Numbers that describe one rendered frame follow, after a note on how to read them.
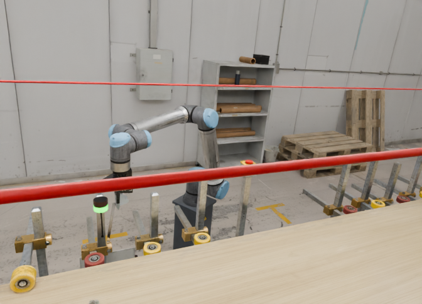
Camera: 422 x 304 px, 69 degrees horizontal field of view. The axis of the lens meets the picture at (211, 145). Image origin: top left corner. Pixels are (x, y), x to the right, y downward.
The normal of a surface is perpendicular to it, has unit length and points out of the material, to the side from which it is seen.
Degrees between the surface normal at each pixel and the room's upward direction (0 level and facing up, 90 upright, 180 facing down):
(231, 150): 90
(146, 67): 90
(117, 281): 0
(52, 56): 90
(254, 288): 0
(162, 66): 90
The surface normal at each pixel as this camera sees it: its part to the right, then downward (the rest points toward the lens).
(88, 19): 0.42, 0.33
